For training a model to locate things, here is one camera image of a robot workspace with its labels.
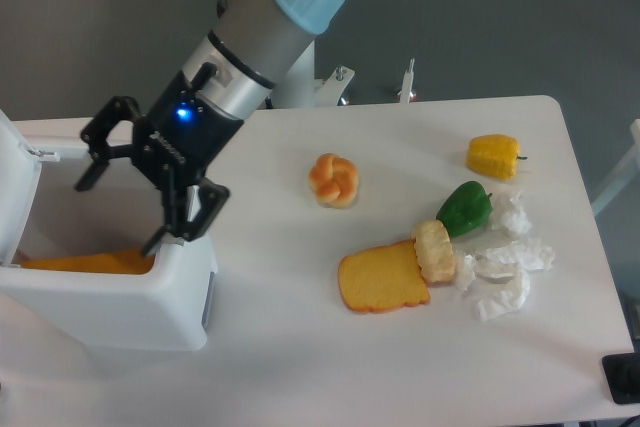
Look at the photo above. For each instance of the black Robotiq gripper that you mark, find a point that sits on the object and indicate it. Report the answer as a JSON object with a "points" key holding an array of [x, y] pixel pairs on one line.
{"points": [[173, 143]]}

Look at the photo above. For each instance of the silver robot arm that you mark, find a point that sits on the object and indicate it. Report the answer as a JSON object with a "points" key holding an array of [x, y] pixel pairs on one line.
{"points": [[223, 82]]}

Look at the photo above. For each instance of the white trash can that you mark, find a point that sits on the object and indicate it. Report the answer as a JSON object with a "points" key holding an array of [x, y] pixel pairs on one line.
{"points": [[42, 216]]}

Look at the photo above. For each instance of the knotted bread roll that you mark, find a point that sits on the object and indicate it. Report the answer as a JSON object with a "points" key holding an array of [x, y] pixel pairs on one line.
{"points": [[334, 180]]}

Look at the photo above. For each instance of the small crusty bread piece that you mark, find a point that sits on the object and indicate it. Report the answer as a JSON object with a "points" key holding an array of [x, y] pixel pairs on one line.
{"points": [[434, 252]]}

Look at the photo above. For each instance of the orange toast slice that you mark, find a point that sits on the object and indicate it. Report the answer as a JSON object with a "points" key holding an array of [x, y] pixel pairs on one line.
{"points": [[382, 279]]}

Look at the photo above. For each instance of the green bell pepper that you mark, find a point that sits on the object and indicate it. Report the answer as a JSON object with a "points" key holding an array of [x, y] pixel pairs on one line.
{"points": [[468, 207]]}

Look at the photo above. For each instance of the yellow bell pepper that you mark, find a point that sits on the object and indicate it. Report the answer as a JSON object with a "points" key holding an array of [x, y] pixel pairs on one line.
{"points": [[495, 155]]}

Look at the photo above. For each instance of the crumpled white paper lower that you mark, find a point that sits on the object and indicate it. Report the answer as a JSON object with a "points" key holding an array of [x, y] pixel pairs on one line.
{"points": [[508, 268]]}

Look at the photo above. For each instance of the crumpled white paper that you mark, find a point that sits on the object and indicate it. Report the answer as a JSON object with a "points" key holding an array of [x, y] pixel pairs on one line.
{"points": [[509, 216], [508, 268]]}

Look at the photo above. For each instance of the crumpled white paper upper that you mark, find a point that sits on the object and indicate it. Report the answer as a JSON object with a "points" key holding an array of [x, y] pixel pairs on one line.
{"points": [[509, 216]]}

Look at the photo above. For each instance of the black device at edge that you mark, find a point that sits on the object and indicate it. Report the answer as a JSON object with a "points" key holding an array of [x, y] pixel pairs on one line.
{"points": [[622, 376]]}

